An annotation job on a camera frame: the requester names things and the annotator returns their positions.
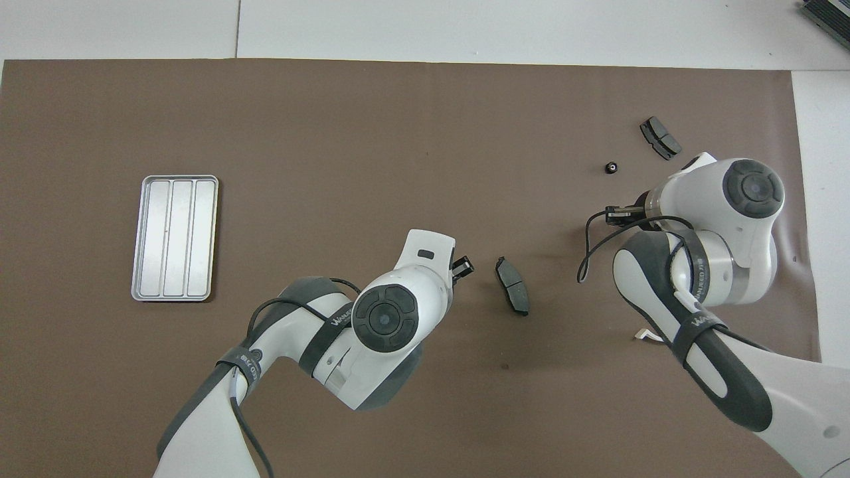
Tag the small black bearing gear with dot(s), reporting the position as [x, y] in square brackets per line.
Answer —
[611, 167]

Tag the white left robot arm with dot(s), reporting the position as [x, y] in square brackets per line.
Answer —
[412, 279]

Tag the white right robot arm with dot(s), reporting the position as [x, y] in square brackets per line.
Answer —
[704, 192]

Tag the silver metal tray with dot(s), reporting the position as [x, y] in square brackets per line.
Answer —
[174, 239]

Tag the long dark grey brake pad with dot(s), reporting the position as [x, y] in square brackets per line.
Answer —
[514, 285]

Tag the short dark grey brake pad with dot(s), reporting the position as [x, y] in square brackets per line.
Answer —
[661, 137]

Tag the brown paper mat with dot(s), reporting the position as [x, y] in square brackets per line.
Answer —
[332, 133]

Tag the dark ribbed device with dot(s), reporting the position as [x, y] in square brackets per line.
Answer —
[830, 16]

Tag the white curved plastic bracket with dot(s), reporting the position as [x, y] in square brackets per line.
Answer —
[643, 334]

